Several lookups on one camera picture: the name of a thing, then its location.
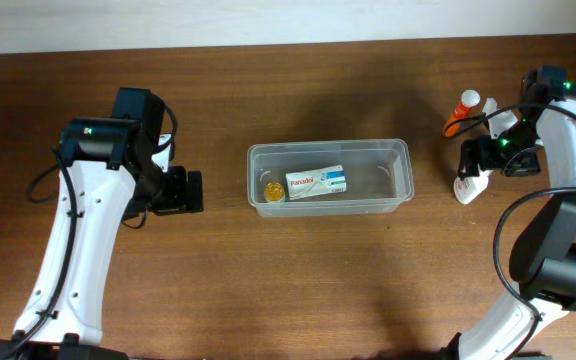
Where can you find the white blue Panadol box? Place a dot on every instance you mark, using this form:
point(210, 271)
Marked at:
point(311, 183)

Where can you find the small jar gold lid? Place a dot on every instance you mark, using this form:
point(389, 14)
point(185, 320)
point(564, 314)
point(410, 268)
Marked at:
point(274, 192)

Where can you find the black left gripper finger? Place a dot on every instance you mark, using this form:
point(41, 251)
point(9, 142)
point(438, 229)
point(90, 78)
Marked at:
point(194, 192)
point(173, 197)

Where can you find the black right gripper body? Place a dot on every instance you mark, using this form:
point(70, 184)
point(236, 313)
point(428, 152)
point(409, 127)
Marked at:
point(493, 152)

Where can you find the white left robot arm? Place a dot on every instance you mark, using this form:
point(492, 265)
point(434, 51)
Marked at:
point(110, 170)

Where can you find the orange tube white cap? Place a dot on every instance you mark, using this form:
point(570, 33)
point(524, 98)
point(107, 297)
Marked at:
point(468, 100)

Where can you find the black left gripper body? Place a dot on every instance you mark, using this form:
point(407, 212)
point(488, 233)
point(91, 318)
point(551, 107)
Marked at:
point(150, 196)

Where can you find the white spray bottle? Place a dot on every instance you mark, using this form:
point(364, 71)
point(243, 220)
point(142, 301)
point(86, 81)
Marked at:
point(468, 188)

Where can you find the clear plastic container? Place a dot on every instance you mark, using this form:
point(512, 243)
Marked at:
point(378, 174)

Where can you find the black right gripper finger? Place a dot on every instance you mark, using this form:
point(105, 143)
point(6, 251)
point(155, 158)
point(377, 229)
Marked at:
point(468, 165)
point(524, 163)

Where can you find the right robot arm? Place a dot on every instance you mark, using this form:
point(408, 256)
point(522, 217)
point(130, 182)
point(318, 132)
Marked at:
point(534, 243)

